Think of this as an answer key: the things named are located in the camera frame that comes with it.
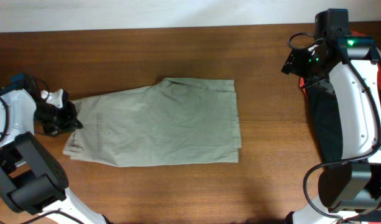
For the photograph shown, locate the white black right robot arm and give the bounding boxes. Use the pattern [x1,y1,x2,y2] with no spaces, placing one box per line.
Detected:
[282,9,381,223]

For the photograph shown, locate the black garment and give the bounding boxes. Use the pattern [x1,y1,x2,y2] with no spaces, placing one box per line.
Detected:
[305,87,343,163]

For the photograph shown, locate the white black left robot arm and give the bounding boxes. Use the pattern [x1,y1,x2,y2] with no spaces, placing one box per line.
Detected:
[0,73,109,223]

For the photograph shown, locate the khaki green shorts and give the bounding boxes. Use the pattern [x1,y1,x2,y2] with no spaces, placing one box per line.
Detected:
[63,78,241,167]

